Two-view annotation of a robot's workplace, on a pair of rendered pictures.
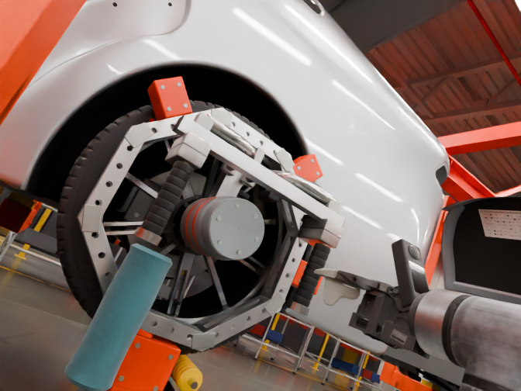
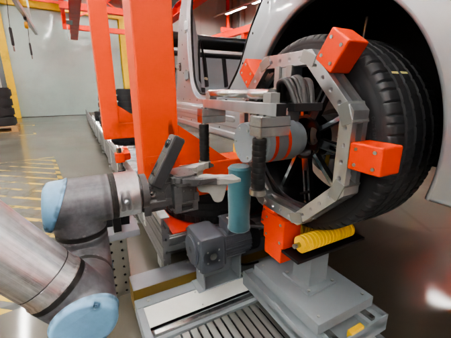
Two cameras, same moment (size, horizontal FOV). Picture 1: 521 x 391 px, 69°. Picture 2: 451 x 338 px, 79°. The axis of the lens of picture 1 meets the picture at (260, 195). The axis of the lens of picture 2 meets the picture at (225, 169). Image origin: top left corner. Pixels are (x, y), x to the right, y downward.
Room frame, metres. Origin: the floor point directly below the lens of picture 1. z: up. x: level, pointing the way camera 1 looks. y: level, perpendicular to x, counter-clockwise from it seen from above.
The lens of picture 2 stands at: (0.67, -0.83, 1.01)
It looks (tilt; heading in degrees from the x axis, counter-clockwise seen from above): 16 degrees down; 86
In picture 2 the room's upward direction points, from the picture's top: straight up
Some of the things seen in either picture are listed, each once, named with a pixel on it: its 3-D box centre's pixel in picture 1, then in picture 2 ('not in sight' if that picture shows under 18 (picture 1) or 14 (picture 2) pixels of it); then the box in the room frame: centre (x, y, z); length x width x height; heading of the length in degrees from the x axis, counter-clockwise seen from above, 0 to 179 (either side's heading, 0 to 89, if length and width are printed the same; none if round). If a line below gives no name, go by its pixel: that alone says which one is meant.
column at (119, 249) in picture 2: not in sight; (116, 254); (0.20, 0.42, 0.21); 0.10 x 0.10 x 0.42; 24
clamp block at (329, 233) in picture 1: (319, 232); (270, 125); (0.82, -0.15, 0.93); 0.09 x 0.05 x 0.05; 24
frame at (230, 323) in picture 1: (208, 226); (286, 139); (0.94, 0.09, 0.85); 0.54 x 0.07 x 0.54; 114
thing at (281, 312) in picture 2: not in sight; (307, 296); (1.10, 0.16, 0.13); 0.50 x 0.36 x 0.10; 114
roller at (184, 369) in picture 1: (176, 362); (325, 235); (1.08, 0.02, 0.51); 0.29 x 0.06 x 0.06; 24
